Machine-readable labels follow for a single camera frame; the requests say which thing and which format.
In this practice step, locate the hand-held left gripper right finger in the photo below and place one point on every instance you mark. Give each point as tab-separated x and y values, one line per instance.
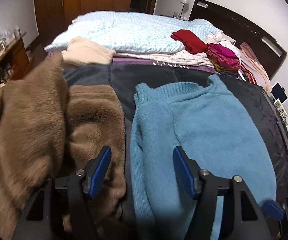
184	175

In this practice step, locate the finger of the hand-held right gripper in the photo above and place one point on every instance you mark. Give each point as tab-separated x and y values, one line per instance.
272	210

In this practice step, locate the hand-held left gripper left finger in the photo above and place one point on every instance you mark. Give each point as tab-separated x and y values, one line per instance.
100	172

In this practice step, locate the blue knit sweater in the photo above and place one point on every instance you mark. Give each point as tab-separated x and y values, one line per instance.
196	120

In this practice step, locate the brown fuzzy garment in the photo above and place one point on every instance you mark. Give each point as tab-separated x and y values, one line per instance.
34	117

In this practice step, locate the photo strips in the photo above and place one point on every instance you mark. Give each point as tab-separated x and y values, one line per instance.
282	112

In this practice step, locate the purple zebra blanket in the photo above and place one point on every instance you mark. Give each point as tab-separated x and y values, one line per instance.
134	62

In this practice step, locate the white tablet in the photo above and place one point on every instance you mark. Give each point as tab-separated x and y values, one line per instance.
280	92

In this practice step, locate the cream fuzzy cloth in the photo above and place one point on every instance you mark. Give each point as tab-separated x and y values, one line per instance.
86	51

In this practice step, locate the magenta garment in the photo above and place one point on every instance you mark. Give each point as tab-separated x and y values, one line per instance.
224	57

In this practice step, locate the pink striped pillow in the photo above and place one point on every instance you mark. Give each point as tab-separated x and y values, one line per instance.
254	65

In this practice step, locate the red garment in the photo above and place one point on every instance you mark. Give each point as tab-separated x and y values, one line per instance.
189	38

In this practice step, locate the light blue quilt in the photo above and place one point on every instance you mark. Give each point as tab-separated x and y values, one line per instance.
124	32

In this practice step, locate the wooden sideboard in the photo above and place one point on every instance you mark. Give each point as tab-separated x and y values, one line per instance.
16	52

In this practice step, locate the dark wooden headboard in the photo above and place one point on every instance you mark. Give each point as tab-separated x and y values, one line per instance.
234	20

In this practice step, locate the wooden door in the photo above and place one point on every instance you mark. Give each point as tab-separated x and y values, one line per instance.
49	10

